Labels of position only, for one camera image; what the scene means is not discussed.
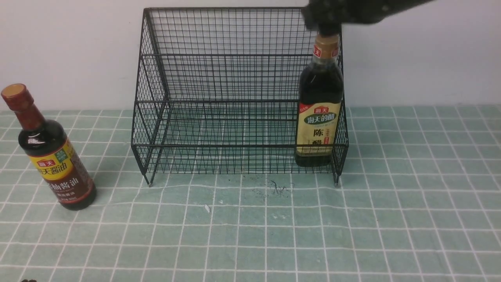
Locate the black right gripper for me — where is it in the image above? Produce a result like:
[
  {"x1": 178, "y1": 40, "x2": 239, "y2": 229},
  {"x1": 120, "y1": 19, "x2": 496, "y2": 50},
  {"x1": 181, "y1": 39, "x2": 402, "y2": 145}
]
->
[{"x1": 301, "y1": 0, "x2": 428, "y2": 37}]

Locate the dark vinegar bottle yellow label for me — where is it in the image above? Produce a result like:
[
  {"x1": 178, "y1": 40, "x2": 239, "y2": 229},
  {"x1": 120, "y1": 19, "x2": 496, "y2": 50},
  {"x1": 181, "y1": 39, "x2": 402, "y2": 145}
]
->
[{"x1": 294, "y1": 33, "x2": 344, "y2": 167}]

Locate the soy sauce bottle red cap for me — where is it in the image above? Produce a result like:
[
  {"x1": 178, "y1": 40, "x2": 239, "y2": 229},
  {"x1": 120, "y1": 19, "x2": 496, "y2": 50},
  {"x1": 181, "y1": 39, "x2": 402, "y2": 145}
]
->
[{"x1": 1, "y1": 83, "x2": 97, "y2": 211}]

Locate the green checkered tablecloth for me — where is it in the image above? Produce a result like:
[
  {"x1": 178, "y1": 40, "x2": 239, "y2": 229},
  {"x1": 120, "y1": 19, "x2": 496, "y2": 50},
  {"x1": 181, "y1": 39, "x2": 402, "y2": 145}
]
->
[{"x1": 1, "y1": 105, "x2": 500, "y2": 282}]

